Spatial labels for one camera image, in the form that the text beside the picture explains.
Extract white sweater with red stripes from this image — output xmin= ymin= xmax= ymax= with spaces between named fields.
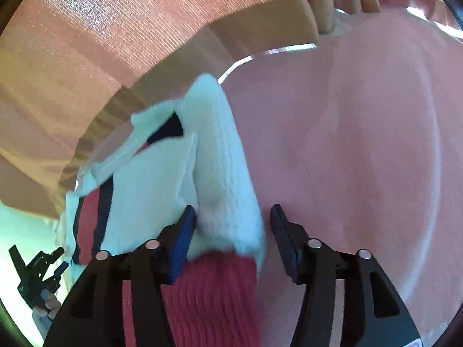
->
xmin=54 ymin=73 xmax=267 ymax=347

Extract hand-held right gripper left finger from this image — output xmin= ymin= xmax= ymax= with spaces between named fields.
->
xmin=43 ymin=205 xmax=198 ymax=347

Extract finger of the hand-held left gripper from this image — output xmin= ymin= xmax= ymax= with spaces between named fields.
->
xmin=46 ymin=247 xmax=69 ymax=276

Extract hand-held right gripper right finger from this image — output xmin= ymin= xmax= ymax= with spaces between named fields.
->
xmin=269 ymin=203 xmax=422 ymax=347

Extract person's left hand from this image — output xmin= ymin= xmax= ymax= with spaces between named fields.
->
xmin=32 ymin=288 xmax=62 ymax=331

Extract pink round table cover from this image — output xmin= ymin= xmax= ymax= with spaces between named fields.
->
xmin=217 ymin=6 xmax=463 ymax=347

